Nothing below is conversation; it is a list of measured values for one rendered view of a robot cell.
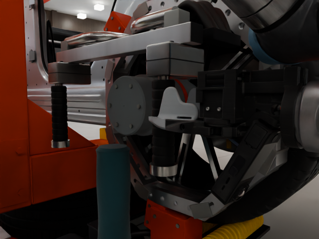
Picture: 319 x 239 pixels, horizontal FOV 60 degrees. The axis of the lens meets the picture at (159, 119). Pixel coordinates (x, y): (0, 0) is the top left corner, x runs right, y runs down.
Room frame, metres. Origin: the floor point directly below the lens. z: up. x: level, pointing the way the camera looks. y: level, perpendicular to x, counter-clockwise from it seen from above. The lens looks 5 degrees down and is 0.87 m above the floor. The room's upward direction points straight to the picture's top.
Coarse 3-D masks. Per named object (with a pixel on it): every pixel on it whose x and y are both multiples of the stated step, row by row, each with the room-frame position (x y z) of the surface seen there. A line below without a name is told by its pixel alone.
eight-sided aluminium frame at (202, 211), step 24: (168, 0) 0.70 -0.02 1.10; (216, 0) 0.62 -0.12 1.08; (240, 24) 0.57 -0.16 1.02; (120, 72) 0.88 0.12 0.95; (144, 168) 0.82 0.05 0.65; (264, 168) 0.52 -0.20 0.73; (144, 192) 0.75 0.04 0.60; (168, 192) 0.71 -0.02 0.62; (192, 192) 0.71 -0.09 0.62; (192, 216) 0.64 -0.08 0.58
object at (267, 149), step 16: (256, 128) 0.30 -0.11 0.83; (272, 128) 0.30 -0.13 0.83; (240, 144) 0.32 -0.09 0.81; (256, 144) 0.30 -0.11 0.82; (272, 144) 0.32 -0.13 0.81; (240, 160) 0.31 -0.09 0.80; (256, 160) 0.31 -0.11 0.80; (224, 176) 0.33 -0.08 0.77; (240, 176) 0.31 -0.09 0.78; (224, 192) 0.33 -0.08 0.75; (240, 192) 0.33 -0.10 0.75
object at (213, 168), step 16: (208, 48) 0.74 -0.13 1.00; (144, 64) 0.91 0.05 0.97; (208, 64) 0.76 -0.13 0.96; (240, 64) 0.68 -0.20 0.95; (192, 80) 0.79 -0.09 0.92; (144, 144) 0.90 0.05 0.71; (176, 144) 1.00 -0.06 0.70; (192, 144) 0.79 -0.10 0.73; (208, 144) 0.74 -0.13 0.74; (176, 160) 0.92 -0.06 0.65; (192, 160) 0.96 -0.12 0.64; (208, 160) 0.74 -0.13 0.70; (176, 176) 0.82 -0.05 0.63; (192, 176) 0.85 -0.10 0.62; (208, 176) 0.86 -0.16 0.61; (208, 192) 0.71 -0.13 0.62
